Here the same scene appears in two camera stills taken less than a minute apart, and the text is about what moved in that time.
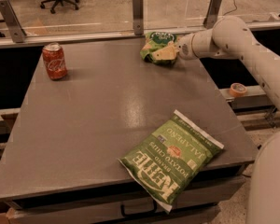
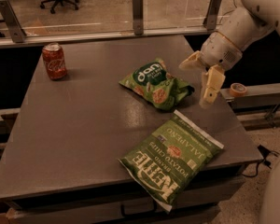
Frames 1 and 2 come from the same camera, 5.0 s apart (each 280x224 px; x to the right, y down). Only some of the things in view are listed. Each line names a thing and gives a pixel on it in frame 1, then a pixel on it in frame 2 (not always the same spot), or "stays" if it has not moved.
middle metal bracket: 138,13 stays
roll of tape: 237,90 stays
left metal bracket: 17,32 stays
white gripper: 185,48 to 218,51
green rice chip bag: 152,42 to 154,84
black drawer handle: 139,214 stays
